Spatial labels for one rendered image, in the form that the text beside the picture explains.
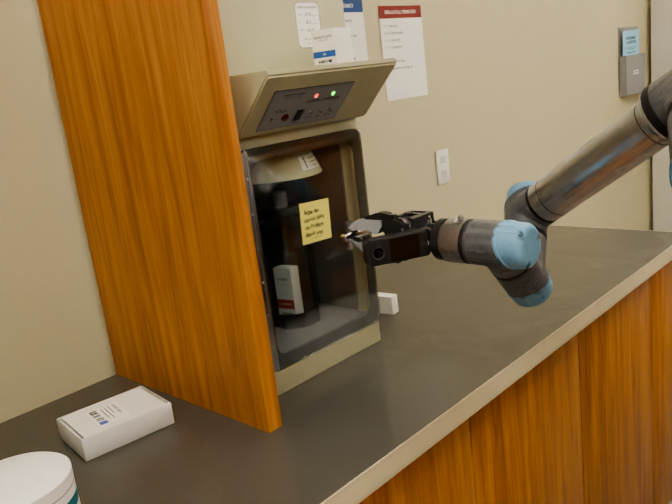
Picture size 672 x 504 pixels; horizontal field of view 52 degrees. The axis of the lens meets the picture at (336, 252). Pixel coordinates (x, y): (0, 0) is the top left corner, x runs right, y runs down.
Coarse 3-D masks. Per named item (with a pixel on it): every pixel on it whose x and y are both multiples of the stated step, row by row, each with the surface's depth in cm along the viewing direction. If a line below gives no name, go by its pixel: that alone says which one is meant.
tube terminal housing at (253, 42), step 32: (224, 0) 111; (256, 0) 116; (288, 0) 121; (320, 0) 127; (224, 32) 112; (256, 32) 116; (288, 32) 122; (256, 64) 117; (288, 64) 122; (320, 128) 129; (320, 352) 134; (352, 352) 141; (288, 384) 128
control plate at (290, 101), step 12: (336, 84) 118; (348, 84) 121; (276, 96) 109; (288, 96) 112; (300, 96) 114; (312, 96) 116; (324, 96) 119; (336, 96) 121; (276, 108) 112; (288, 108) 114; (300, 108) 117; (312, 108) 119; (324, 108) 122; (336, 108) 125; (264, 120) 113; (276, 120) 115; (288, 120) 117; (300, 120) 120; (312, 120) 123
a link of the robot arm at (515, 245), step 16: (464, 224) 113; (480, 224) 111; (496, 224) 109; (512, 224) 107; (528, 224) 107; (464, 240) 111; (480, 240) 109; (496, 240) 107; (512, 240) 106; (528, 240) 107; (464, 256) 112; (480, 256) 110; (496, 256) 108; (512, 256) 106; (528, 256) 107; (496, 272) 112; (512, 272) 111
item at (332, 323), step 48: (288, 144) 122; (336, 144) 131; (288, 192) 123; (336, 192) 132; (288, 240) 124; (336, 240) 133; (288, 288) 125; (336, 288) 134; (288, 336) 126; (336, 336) 135
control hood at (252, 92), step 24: (264, 72) 104; (288, 72) 107; (312, 72) 111; (336, 72) 115; (360, 72) 120; (384, 72) 126; (240, 96) 109; (264, 96) 107; (360, 96) 127; (240, 120) 111; (336, 120) 129
